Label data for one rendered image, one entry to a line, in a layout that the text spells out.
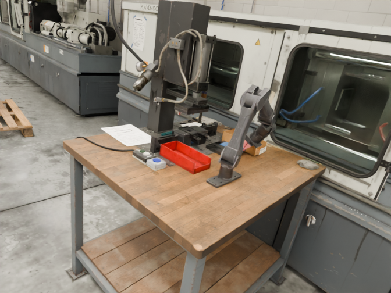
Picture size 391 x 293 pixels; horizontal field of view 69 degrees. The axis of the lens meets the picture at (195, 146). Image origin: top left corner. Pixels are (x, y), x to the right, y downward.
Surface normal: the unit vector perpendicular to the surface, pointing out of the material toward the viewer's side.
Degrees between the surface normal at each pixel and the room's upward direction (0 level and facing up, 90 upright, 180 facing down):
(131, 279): 0
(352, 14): 90
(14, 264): 0
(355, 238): 90
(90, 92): 90
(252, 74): 90
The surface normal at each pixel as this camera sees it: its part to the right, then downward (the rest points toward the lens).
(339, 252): -0.72, 0.16
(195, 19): 0.72, 0.36
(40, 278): 0.15, -0.91
